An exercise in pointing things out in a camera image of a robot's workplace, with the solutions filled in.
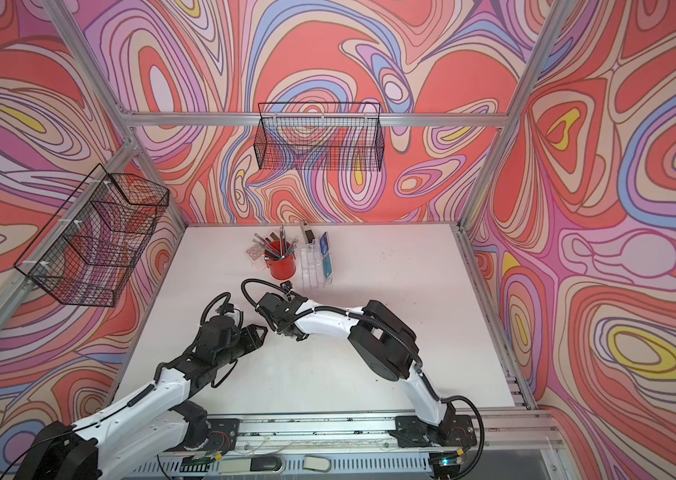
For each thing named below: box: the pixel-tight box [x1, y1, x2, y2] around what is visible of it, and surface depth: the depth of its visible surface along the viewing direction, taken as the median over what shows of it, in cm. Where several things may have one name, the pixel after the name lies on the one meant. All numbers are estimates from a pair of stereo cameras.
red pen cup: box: [264, 240, 297, 281], surface depth 103 cm
